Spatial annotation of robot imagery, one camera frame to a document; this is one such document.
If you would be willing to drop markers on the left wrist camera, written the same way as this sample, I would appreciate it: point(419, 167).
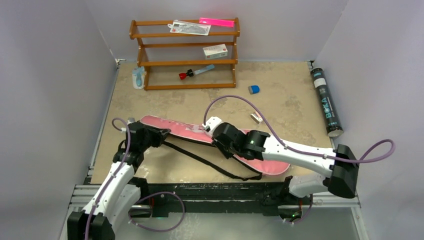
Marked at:
point(129, 121)

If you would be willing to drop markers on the white red small box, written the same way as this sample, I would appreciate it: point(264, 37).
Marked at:
point(215, 51)

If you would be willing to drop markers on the clear plastic blister package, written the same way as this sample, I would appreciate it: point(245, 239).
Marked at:
point(189, 28)

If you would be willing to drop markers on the black shuttlecock tube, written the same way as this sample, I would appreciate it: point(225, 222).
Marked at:
point(333, 124)

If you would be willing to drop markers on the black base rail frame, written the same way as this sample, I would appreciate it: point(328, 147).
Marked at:
point(234, 198)

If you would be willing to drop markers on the light blue glue stick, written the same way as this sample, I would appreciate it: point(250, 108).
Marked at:
point(204, 69)

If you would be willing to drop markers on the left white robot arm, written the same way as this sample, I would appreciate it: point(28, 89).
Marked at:
point(100, 218)

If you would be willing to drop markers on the pink racket cover bag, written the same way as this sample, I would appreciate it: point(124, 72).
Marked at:
point(195, 133)

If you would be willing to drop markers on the pink flat ruler package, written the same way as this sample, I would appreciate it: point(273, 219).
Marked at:
point(217, 22)

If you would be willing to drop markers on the wooden three-tier shelf rack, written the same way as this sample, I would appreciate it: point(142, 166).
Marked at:
point(143, 59)

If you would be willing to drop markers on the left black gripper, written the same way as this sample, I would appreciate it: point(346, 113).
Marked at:
point(159, 134)

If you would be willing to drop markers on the white pink small clip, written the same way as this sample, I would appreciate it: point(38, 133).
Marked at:
point(256, 117)

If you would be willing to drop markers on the light blue packaged item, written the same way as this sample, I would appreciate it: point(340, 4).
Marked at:
point(138, 78)

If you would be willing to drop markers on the blue grey eraser block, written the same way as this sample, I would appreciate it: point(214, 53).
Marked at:
point(253, 89)

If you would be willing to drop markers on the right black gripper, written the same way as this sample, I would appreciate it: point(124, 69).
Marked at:
point(219, 136)

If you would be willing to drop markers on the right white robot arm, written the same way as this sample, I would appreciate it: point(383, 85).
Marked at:
point(337, 176)

